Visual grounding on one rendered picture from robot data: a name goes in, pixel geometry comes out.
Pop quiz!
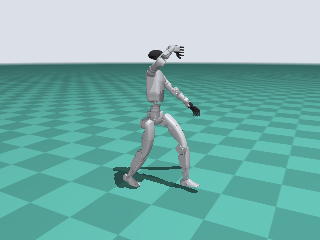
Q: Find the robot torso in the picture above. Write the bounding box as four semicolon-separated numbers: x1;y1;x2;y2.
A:
146;70;166;125

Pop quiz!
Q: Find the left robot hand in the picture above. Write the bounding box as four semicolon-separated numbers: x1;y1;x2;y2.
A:
188;102;201;116

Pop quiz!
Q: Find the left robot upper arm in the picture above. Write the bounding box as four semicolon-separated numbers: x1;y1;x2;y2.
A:
164;76;180;96

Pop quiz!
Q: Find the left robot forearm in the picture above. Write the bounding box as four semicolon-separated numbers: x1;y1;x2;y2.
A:
176;91;191;107

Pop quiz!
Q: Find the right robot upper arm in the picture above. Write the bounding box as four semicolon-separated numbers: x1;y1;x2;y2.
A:
147;57;166;78

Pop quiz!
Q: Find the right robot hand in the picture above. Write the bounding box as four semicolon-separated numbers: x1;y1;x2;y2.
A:
175;45;185;59

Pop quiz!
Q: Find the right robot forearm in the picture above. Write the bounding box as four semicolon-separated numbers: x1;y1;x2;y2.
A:
156;45;181;62

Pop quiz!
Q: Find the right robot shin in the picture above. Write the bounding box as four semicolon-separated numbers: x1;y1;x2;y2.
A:
127;151;147;179

